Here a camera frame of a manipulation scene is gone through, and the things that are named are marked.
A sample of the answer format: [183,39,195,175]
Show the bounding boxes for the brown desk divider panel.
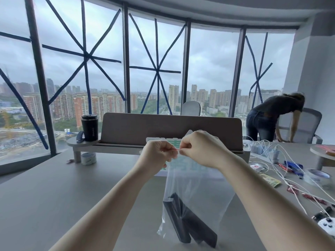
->
[94,112,251,164]

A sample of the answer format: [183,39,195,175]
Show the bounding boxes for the blue tape strips on windows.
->
[0,0,273,150]

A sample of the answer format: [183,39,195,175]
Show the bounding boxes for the black flat pouch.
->
[181,202,218,249]

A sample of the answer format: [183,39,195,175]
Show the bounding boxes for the person's right forearm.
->
[218,154,335,251]

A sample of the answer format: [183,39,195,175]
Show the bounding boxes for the grey round side shelf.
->
[310,144,335,171]

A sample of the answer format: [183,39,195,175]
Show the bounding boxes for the grey desk riser shelf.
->
[66,137,101,163]

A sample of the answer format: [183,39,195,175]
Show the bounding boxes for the person's right hand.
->
[179,130,232,170]

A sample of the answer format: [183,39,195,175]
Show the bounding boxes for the white office chair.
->
[181,101,201,116]

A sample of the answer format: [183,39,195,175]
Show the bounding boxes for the yellow green packet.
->
[259,173,282,188]

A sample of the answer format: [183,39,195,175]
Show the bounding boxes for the black travel mug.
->
[81,114,99,142]

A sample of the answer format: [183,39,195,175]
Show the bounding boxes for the clear tape roll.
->
[305,168,332,186]

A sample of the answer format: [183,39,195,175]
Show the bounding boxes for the clear plastic zip bag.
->
[146,130,236,249]

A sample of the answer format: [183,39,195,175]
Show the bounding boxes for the person's left hand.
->
[136,140,180,171]

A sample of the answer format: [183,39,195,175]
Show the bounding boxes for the black rectangular box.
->
[162,193,192,244]

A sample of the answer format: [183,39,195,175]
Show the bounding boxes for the bundle of white cables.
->
[243,136,335,215]

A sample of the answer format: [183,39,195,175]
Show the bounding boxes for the white tape roll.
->
[81,153,97,166]

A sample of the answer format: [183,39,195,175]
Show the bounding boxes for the blue packet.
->
[283,161,304,178]

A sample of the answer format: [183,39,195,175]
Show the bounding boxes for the white game controller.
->
[317,217,335,237]

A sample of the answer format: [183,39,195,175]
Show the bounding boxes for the person's left forearm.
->
[49,161,165,251]

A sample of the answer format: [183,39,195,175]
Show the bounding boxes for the grey mesh office chair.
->
[277,108,323,144]

